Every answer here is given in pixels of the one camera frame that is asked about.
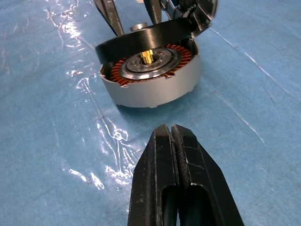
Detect silver toothed rotor disc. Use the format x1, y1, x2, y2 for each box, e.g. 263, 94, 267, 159
119, 48, 183, 81

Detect silver motor housing copper windings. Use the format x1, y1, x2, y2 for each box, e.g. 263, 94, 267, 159
100, 35, 202, 109

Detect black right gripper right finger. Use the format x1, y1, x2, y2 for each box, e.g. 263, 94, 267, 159
171, 124, 245, 226

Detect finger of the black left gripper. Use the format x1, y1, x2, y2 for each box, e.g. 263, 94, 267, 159
94, 0, 126, 37
143, 0, 163, 24

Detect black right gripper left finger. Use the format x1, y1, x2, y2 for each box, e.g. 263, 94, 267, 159
127, 124, 182, 226

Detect black rimmed wheel part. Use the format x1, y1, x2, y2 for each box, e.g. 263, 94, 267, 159
95, 17, 197, 65

